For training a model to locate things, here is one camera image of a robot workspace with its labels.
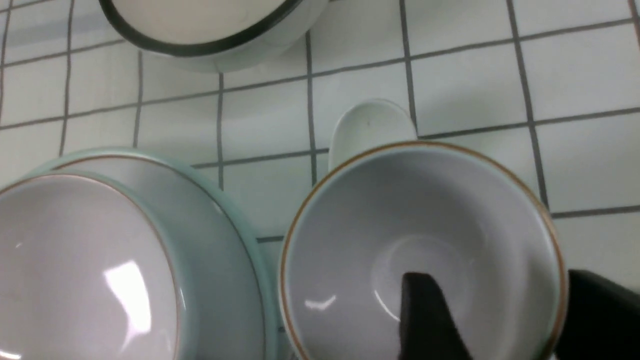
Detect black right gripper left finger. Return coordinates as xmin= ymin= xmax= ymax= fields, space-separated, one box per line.
xmin=398 ymin=272 xmax=473 ymax=360

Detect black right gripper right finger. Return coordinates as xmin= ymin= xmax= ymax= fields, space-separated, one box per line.
xmin=555 ymin=269 xmax=640 ymax=360

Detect pale green plain cup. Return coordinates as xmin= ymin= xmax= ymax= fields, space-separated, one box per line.
xmin=278 ymin=141 xmax=569 ymax=360

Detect pale green plain bowl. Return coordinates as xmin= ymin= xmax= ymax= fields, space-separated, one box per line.
xmin=0 ymin=170 xmax=199 ymax=360

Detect pale green plain plate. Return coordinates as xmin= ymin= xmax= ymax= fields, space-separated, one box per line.
xmin=30 ymin=147 xmax=280 ymax=360

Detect white spoon with characters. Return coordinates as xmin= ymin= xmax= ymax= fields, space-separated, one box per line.
xmin=327 ymin=98 xmax=418 ymax=171

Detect black-rimmed illustrated bowl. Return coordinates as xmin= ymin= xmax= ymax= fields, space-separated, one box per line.
xmin=99 ymin=0 xmax=329 ymax=73

